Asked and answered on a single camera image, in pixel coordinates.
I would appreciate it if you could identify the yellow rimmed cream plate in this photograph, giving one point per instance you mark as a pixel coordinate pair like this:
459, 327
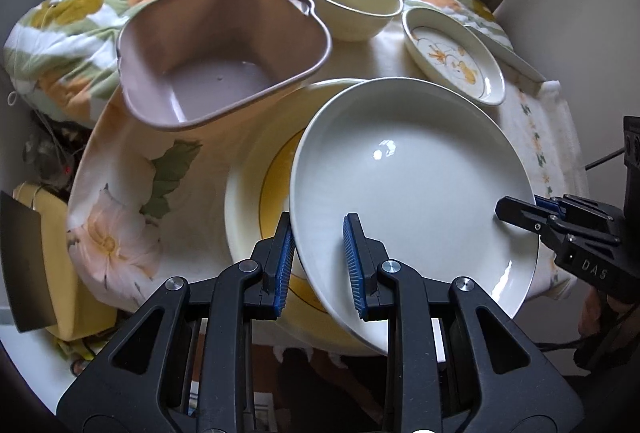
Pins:
255, 223

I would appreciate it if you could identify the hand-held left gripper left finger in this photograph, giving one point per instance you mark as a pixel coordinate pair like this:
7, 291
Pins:
285, 263

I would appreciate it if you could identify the white deep plate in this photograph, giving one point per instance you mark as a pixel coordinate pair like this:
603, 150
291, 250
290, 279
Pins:
415, 183

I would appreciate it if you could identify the white embroidered tablecloth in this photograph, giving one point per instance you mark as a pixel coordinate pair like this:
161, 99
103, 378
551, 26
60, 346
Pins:
545, 133

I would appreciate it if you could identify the person's right hand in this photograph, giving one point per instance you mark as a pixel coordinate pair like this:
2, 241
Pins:
625, 318

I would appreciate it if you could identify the dark flat panel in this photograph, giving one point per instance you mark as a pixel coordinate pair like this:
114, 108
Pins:
25, 263

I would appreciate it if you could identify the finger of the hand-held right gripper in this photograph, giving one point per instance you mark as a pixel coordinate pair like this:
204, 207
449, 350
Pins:
585, 218
520, 215

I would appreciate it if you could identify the small floral dish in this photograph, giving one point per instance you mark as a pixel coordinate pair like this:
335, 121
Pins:
450, 58

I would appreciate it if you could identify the floral quilt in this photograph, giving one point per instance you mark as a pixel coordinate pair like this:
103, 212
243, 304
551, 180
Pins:
75, 13

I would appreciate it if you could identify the pink square bowl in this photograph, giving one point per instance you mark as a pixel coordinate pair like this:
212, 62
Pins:
210, 78

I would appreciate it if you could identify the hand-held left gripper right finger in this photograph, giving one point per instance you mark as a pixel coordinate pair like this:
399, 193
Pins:
352, 263

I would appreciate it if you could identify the yellow cloth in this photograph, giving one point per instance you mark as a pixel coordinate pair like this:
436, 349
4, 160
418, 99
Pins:
70, 263

